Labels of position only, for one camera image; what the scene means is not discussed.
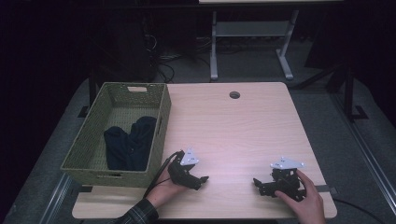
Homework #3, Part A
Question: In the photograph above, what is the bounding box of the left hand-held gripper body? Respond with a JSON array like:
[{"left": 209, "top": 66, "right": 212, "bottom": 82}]
[{"left": 167, "top": 147, "right": 202, "bottom": 190}]

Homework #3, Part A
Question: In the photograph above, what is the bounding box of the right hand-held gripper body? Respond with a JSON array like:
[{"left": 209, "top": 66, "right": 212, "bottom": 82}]
[{"left": 262, "top": 156, "right": 308, "bottom": 203}]

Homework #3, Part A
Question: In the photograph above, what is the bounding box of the person's left hand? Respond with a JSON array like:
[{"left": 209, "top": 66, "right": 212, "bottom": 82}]
[{"left": 145, "top": 167, "right": 189, "bottom": 209}]

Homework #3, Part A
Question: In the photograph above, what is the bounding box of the person's right hand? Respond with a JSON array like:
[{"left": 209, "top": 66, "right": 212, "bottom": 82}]
[{"left": 274, "top": 169, "right": 327, "bottom": 224}]

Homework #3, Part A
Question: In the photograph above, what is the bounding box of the dark cloth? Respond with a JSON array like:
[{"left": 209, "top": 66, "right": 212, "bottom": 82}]
[{"left": 103, "top": 116, "right": 158, "bottom": 173}]

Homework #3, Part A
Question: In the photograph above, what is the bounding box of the green woven basket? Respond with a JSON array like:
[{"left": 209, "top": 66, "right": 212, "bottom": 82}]
[{"left": 60, "top": 81, "right": 173, "bottom": 189}]

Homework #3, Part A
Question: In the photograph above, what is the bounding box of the black metal stand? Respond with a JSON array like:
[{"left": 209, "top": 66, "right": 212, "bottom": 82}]
[
  {"left": 77, "top": 69, "right": 98, "bottom": 119},
  {"left": 326, "top": 63, "right": 370, "bottom": 123}
]

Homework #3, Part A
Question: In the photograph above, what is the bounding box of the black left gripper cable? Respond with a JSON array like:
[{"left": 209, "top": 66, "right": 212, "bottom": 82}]
[{"left": 142, "top": 150, "right": 185, "bottom": 199}]

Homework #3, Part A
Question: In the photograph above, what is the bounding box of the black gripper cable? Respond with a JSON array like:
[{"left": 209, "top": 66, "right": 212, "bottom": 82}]
[
  {"left": 142, "top": 150, "right": 185, "bottom": 199},
  {"left": 332, "top": 197, "right": 388, "bottom": 224}
]

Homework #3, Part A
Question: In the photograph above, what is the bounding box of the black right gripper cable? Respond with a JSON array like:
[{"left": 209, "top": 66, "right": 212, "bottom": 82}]
[{"left": 332, "top": 197, "right": 388, "bottom": 224}]

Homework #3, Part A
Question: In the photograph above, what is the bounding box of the metal floor rail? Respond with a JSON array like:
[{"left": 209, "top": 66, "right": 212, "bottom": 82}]
[
  {"left": 38, "top": 172, "right": 75, "bottom": 224},
  {"left": 329, "top": 91, "right": 396, "bottom": 217}
]

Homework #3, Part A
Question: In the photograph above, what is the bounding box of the tangle of floor cables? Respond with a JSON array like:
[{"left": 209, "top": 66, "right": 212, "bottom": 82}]
[{"left": 143, "top": 18, "right": 213, "bottom": 84}]

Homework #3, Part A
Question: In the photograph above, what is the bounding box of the grey metal table frame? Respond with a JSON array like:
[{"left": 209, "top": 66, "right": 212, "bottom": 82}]
[{"left": 209, "top": 8, "right": 301, "bottom": 82}]

